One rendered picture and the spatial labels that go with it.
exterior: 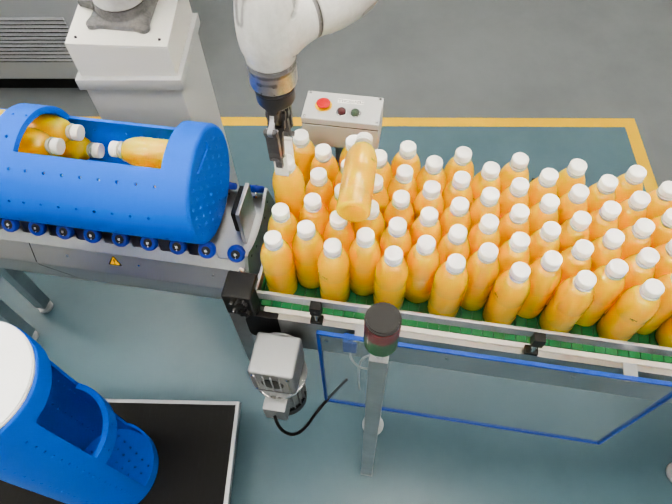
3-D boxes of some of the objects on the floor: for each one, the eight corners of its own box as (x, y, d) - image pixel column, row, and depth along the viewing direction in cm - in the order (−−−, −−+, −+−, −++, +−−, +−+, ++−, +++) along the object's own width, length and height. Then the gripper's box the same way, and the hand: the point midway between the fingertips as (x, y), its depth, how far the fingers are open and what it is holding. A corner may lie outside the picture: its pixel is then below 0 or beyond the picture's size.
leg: (43, 300, 243) (-44, 214, 190) (55, 302, 242) (-28, 216, 189) (37, 312, 240) (-53, 228, 187) (49, 314, 239) (-37, 230, 186)
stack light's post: (362, 462, 204) (370, 342, 111) (373, 464, 204) (390, 345, 111) (360, 474, 202) (367, 361, 109) (371, 476, 202) (388, 364, 109)
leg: (258, 365, 225) (229, 290, 172) (272, 367, 224) (247, 293, 171) (254, 379, 222) (223, 307, 169) (269, 381, 221) (242, 310, 168)
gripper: (265, 51, 110) (277, 136, 130) (242, 111, 101) (258, 193, 122) (303, 55, 109) (309, 141, 129) (283, 117, 101) (293, 198, 121)
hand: (283, 156), depth 123 cm, fingers closed on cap, 4 cm apart
